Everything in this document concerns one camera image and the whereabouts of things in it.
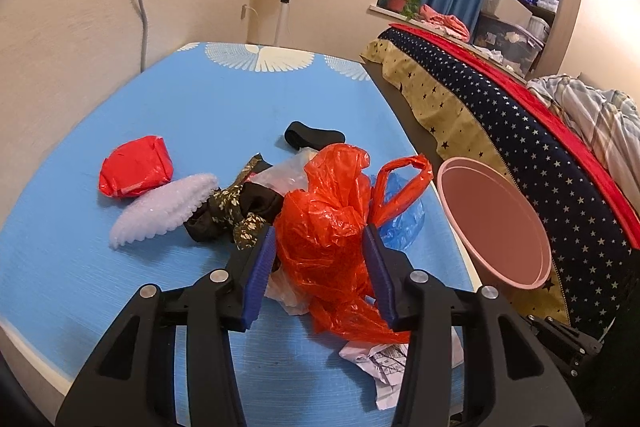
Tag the dark floral cloth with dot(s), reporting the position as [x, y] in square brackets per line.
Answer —
[250, 207]

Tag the cardboard box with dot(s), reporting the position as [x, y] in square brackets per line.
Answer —
[510, 7]

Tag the clear storage bin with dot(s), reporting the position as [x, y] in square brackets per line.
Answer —
[505, 42]

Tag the white lidded bucket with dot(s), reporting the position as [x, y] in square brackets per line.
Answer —
[540, 27]

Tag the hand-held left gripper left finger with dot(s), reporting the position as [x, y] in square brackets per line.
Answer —
[257, 279]

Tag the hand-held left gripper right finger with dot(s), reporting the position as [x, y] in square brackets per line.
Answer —
[381, 279]

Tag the pink plastic basin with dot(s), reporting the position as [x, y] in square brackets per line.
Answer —
[495, 227]

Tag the white wall outlet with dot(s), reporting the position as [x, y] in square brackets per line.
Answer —
[245, 12]

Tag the plaid quilt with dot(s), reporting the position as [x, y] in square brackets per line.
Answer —
[600, 117]

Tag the pink cloth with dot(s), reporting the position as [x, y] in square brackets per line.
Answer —
[445, 22]

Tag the red blanket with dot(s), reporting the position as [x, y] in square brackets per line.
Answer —
[575, 137]

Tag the clear plastic bag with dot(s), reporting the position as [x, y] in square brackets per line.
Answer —
[285, 177]

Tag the black elastic band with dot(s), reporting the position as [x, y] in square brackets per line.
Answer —
[310, 134]

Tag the blue plastic bag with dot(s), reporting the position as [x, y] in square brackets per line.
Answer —
[400, 227]

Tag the star-printed bed cover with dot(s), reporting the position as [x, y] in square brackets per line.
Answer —
[525, 147]

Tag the crumpled printed paper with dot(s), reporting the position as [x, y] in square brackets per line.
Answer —
[380, 362]

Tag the white plastic bag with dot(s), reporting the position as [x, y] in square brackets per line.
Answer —
[287, 292]

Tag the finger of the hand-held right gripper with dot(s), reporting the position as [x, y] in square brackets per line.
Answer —
[562, 339]

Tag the orange plastic bag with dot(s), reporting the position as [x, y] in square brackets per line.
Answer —
[325, 227]

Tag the white bubble wrap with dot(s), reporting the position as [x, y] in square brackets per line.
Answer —
[160, 212]

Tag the red plastic packet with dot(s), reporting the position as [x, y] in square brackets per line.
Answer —
[135, 167]

